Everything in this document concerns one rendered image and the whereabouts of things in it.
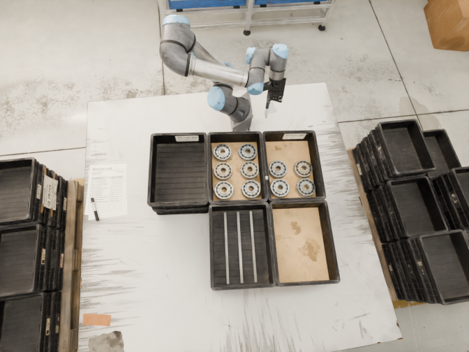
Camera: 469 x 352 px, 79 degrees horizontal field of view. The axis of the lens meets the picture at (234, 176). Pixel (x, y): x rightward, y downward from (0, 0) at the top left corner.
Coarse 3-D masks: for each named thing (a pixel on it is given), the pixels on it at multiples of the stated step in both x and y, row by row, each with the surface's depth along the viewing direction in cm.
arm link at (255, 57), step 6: (252, 48) 133; (258, 48) 133; (264, 48) 134; (246, 54) 133; (252, 54) 132; (258, 54) 132; (264, 54) 132; (246, 60) 134; (252, 60) 133; (258, 60) 132; (264, 60) 133; (252, 66) 132; (258, 66) 131; (264, 66) 133
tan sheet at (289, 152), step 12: (276, 144) 166; (288, 144) 166; (300, 144) 166; (276, 156) 163; (288, 156) 163; (300, 156) 164; (276, 168) 160; (288, 168) 161; (288, 180) 158; (312, 180) 159
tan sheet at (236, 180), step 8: (216, 144) 163; (232, 144) 164; (240, 144) 164; (256, 144) 165; (224, 152) 162; (232, 152) 162; (248, 152) 163; (232, 160) 160; (240, 160) 161; (256, 160) 161; (232, 168) 159; (232, 176) 157; (240, 176) 157; (232, 184) 155; (240, 184) 156; (240, 192) 154
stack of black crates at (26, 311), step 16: (0, 304) 175; (16, 304) 179; (32, 304) 180; (48, 304) 178; (0, 320) 174; (16, 320) 176; (32, 320) 177; (48, 320) 175; (0, 336) 172; (16, 336) 173; (32, 336) 174; (48, 336) 174
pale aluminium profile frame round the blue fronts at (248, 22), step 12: (252, 0) 266; (168, 12) 266; (180, 12) 267; (192, 12) 269; (204, 12) 270; (216, 12) 273; (228, 12) 274; (240, 12) 276; (252, 12) 278; (324, 12) 300; (192, 24) 284; (204, 24) 285; (216, 24) 286; (228, 24) 288; (240, 24) 290; (252, 24) 292; (264, 24) 294; (324, 24) 306
